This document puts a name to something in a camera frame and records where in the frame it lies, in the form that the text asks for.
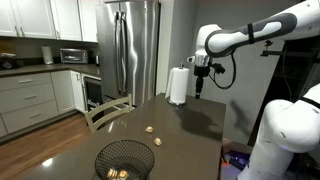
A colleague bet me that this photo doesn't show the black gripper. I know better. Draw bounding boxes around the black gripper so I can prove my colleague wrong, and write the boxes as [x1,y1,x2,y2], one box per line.
[194,65,210,99]

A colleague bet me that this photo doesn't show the tan food piece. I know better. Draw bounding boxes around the tan food piece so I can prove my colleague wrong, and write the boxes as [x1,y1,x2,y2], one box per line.
[153,138,162,146]
[145,126,153,133]
[107,169,118,180]

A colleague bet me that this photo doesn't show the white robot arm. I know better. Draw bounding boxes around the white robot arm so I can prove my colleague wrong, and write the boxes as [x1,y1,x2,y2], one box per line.
[187,0,320,180]

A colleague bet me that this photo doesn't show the tan food piece in basket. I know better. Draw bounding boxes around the tan food piece in basket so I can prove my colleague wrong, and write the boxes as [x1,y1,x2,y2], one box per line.
[107,169,118,180]

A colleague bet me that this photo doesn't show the white paper towel roll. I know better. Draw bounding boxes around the white paper towel roll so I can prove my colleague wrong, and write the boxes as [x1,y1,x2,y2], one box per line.
[164,67,190,104]

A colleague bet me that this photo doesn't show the metal paper towel holder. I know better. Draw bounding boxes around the metal paper towel holder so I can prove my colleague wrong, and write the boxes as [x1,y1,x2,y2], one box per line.
[167,61,188,107]

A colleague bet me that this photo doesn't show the stainless steel refrigerator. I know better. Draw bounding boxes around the stainless steel refrigerator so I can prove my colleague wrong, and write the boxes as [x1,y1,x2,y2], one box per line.
[95,0,160,106]

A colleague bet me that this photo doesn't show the beige wooden chair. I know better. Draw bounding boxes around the beige wooden chair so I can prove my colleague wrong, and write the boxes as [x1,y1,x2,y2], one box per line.
[85,94,133,133]

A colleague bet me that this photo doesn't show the black wine cooler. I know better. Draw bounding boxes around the black wine cooler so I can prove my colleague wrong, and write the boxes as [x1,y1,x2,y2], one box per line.
[83,76,103,111]

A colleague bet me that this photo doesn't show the silver toaster oven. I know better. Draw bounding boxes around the silver toaster oven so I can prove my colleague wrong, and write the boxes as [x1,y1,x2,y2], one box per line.
[60,48,88,64]

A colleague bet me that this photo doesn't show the white upper cabinets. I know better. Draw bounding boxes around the white upper cabinets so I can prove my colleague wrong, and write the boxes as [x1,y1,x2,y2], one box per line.
[0,0,102,42]

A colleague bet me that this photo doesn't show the white cabinets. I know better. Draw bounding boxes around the white cabinets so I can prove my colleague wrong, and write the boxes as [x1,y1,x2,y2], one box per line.
[0,0,102,42]
[0,70,76,137]

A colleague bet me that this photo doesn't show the white lower cabinets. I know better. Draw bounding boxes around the white lower cabinets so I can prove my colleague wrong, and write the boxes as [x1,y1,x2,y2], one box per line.
[0,70,76,137]

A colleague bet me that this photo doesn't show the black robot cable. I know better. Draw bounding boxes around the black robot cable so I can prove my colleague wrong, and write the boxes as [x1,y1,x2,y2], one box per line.
[207,49,238,90]

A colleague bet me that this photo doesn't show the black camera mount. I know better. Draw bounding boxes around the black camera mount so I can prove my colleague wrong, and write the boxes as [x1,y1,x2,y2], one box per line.
[260,40,320,59]

